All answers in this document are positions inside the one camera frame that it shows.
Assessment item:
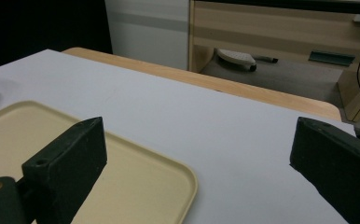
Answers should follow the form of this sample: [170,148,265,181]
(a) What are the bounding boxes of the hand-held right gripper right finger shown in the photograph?
[289,116,360,224]

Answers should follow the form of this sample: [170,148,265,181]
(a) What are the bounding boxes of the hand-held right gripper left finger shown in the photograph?
[21,116,108,224]

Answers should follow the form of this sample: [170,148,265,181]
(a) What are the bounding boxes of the beige plastic tray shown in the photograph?
[0,100,199,224]

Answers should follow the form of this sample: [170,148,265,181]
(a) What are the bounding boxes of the green flat bar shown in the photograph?
[308,50,356,67]

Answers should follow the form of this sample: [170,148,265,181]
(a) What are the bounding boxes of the wooden table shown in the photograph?
[62,47,342,122]

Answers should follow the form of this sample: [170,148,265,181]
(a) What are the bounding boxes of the white foot pedal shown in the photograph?
[215,48,257,73]

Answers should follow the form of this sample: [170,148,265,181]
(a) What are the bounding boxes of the light wooden desk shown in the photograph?
[187,0,360,123]

